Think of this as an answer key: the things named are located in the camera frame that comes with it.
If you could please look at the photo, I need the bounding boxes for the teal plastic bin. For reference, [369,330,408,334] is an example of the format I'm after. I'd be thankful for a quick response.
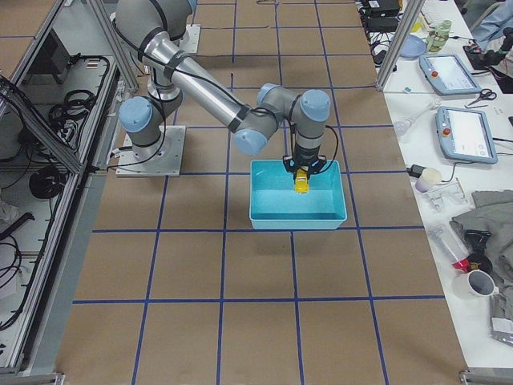
[249,160,348,230]

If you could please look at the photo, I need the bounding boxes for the yellow toy beetle car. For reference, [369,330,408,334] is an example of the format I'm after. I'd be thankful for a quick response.
[294,168,309,193]

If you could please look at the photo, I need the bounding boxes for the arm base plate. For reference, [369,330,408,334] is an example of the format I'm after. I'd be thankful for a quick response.
[115,124,186,177]
[178,24,201,55]

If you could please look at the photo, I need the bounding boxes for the white paper cup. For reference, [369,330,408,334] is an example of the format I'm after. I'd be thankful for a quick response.
[414,168,442,193]

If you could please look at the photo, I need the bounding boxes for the blue teach pendant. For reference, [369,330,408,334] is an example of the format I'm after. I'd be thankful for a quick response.
[418,55,482,95]
[435,106,498,164]

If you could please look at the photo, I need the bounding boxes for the grey cloth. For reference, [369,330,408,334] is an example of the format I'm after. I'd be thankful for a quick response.
[450,188,513,290]

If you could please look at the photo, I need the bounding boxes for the black scissors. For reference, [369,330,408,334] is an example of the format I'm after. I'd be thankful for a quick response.
[465,88,497,108]

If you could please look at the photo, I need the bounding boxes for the white mug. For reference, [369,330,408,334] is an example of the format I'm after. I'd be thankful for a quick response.
[452,270,499,299]

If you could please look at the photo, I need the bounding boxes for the black power adapter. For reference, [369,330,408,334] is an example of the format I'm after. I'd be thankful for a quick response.
[365,17,398,33]

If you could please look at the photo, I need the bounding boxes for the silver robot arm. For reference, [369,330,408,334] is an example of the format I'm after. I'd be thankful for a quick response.
[113,1,331,176]

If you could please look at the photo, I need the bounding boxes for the far blue teach pendant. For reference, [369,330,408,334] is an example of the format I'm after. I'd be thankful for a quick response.
[418,55,482,95]

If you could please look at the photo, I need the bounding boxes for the aluminium frame post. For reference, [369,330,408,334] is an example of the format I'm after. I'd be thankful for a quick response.
[375,0,425,91]

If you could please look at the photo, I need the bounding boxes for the blue plastic plate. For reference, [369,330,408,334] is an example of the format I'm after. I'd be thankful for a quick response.
[399,34,426,60]

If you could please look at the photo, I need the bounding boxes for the arm wrist cable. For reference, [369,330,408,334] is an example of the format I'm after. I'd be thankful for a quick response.
[286,95,338,161]

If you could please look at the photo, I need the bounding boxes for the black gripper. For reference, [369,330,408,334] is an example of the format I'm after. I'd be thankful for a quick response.
[282,146,327,178]

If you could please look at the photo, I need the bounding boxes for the near blue teach pendant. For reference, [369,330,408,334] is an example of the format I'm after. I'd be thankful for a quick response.
[435,106,498,164]

